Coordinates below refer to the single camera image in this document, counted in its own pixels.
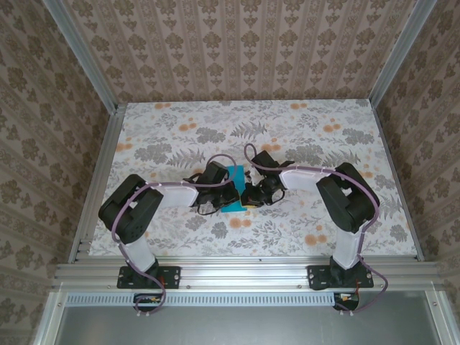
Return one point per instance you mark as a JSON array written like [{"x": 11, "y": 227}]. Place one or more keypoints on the teal blue cloth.
[{"x": 235, "y": 174}]

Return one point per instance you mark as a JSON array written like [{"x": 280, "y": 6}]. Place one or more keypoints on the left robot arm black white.
[{"x": 129, "y": 212}]

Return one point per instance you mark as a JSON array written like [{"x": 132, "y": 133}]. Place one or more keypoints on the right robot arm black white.
[{"x": 345, "y": 205}]

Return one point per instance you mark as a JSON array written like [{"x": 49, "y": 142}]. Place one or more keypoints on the floral printed table cover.
[{"x": 230, "y": 118}]

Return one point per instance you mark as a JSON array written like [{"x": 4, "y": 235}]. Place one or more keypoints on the grey metal panel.
[{"x": 244, "y": 327}]

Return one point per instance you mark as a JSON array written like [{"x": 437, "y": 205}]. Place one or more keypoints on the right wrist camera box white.
[{"x": 256, "y": 178}]

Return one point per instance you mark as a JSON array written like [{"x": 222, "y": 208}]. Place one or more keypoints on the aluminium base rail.
[{"x": 244, "y": 273}]

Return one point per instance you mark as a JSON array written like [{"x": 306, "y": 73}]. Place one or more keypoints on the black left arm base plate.
[{"x": 172, "y": 276}]

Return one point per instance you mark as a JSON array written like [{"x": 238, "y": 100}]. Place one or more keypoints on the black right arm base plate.
[{"x": 316, "y": 276}]

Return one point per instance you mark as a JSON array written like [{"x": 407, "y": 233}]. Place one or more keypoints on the aluminium side rail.
[{"x": 98, "y": 161}]

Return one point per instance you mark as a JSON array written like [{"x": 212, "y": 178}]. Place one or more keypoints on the aluminium frame post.
[
  {"x": 85, "y": 57},
  {"x": 399, "y": 54}
]

